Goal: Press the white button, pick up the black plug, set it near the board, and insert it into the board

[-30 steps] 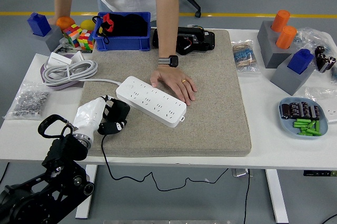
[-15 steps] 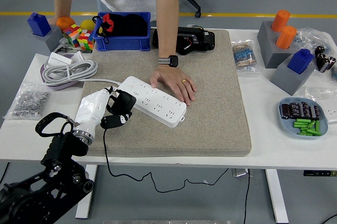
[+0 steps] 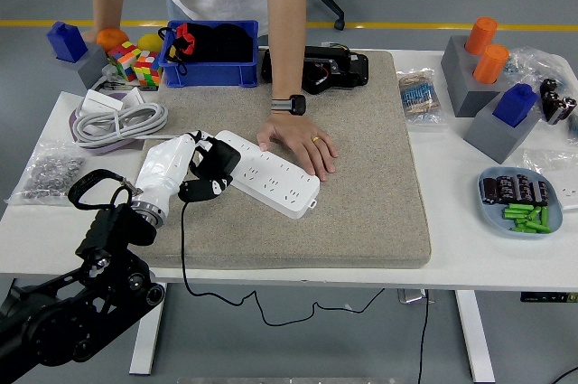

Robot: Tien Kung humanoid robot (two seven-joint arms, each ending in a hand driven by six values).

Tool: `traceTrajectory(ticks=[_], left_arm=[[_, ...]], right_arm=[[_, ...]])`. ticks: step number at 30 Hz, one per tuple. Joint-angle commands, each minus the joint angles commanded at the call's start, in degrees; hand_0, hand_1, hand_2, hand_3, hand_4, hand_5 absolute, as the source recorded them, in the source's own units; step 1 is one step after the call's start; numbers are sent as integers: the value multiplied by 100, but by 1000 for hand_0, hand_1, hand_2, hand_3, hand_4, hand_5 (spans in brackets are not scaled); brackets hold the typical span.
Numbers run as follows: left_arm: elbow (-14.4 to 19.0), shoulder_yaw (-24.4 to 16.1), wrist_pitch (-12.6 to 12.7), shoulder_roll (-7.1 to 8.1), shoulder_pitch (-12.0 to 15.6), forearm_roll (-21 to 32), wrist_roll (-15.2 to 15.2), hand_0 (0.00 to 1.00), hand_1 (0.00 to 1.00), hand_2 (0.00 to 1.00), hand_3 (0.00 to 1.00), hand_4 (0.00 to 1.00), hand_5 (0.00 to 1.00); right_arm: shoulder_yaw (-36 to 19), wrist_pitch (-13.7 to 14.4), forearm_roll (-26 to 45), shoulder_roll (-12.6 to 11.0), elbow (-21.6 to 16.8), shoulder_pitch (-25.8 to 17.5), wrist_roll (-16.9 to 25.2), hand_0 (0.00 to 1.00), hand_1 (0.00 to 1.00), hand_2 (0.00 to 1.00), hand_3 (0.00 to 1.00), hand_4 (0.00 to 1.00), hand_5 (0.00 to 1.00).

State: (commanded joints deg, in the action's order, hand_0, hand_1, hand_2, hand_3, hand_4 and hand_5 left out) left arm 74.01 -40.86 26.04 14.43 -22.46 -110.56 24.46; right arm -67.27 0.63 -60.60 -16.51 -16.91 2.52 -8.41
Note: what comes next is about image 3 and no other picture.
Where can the person's right hand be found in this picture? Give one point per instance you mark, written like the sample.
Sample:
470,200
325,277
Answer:
91,35

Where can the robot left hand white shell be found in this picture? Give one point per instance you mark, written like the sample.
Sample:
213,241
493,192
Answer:
162,167

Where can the person's left hand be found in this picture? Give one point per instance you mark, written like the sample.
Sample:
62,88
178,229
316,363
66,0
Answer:
298,140

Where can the white power strip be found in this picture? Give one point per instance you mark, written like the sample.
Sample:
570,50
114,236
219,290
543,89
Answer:
280,185

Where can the black plug adapter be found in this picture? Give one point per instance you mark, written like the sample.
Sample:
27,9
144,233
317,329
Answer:
221,160

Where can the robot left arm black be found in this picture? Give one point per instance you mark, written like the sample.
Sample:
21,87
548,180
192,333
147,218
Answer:
54,325

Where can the person's left forearm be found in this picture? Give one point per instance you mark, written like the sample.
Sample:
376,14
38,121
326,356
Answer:
284,40

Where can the orange ball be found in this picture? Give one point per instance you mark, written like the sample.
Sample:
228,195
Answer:
110,38

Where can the blue plastic block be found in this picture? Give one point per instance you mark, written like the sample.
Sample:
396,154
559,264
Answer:
515,106
68,43

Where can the grey square block holder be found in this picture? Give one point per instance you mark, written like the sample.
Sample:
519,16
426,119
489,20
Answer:
492,135
90,70

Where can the black wrist watch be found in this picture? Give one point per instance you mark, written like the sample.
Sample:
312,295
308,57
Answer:
295,105

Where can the colourful puzzle cube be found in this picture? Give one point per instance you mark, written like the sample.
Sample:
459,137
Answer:
124,59
146,70

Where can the yellow ball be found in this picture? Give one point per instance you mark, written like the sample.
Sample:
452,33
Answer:
150,42

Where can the small white box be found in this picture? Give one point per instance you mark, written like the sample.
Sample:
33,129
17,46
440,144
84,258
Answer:
101,101

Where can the grey-brown mat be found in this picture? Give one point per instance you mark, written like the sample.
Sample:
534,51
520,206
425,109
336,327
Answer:
361,199

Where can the black mechanical device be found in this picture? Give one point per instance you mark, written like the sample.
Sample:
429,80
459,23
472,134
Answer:
352,70

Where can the black pouch red trim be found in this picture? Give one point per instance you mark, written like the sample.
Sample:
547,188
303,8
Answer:
185,43

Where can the blue plastic bin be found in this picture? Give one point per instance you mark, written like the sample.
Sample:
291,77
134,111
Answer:
212,74

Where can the clear bag of metal nuts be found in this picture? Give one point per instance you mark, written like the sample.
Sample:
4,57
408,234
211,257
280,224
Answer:
49,174

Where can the black cloth pouch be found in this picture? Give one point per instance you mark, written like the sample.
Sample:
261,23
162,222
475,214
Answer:
230,43

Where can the clear bag of resistors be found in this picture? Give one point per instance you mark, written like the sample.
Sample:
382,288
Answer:
420,99

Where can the grey two-hole block holder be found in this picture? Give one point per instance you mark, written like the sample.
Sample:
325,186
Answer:
456,77

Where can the white table leg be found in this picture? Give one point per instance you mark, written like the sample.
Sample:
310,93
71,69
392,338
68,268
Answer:
144,352
476,343

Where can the black cylindrical capacitor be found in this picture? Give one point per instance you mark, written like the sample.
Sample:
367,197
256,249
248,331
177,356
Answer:
506,188
541,193
524,187
490,190

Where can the orange cylinder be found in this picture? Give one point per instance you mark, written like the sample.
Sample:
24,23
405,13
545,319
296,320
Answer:
481,36
490,63

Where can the light blue plate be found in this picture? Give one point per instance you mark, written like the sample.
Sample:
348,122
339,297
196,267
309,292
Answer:
492,217

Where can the green battery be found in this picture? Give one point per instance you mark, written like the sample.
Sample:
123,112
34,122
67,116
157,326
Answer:
517,216
519,212
544,217
524,230
534,214
528,222
535,227
518,207

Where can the clear bag of hardware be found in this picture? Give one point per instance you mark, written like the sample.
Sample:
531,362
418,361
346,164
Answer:
533,63

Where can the empty clear plastic bag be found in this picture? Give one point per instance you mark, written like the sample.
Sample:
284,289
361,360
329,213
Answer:
551,160

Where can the bag of large black capacitors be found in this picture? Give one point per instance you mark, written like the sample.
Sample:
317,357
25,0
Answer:
553,99

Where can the small white zip bag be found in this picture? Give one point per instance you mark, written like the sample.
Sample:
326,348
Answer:
570,196

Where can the black table control panel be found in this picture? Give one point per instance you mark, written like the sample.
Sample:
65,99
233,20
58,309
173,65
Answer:
542,297

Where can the small white wall plug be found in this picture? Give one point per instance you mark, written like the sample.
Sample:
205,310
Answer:
109,73

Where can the metal bracket under table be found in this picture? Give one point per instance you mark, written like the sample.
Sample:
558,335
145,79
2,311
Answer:
413,295

